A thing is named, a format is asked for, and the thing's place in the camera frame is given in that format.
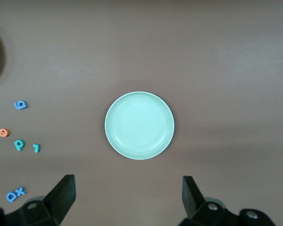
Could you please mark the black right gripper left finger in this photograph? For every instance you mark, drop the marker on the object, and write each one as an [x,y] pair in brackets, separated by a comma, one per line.
[56,202]

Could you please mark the teal foam letter p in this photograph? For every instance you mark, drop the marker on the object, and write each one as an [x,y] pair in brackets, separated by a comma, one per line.
[19,148]

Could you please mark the blue foam letter x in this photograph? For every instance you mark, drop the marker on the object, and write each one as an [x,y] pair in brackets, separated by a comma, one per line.
[20,191]

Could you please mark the blue foam letter D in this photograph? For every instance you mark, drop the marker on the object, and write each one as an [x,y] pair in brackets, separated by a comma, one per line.
[8,198]

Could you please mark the blue foam number six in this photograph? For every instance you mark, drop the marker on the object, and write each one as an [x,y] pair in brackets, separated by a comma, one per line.
[25,104]

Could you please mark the teal foam letter l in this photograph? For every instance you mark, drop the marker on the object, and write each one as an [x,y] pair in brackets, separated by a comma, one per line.
[36,148]

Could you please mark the mint green round plate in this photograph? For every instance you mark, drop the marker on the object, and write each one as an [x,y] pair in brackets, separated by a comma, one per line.
[139,126]

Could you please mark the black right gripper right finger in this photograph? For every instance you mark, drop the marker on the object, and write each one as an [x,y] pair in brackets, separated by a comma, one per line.
[195,207]

